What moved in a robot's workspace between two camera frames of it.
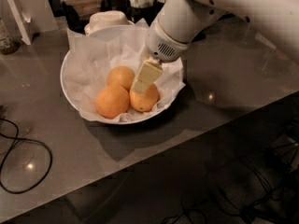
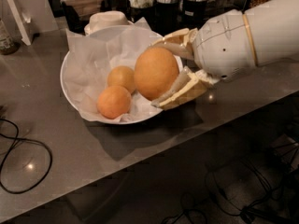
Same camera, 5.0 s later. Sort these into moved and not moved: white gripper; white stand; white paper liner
Moved: white gripper
Not moved: white stand; white paper liner
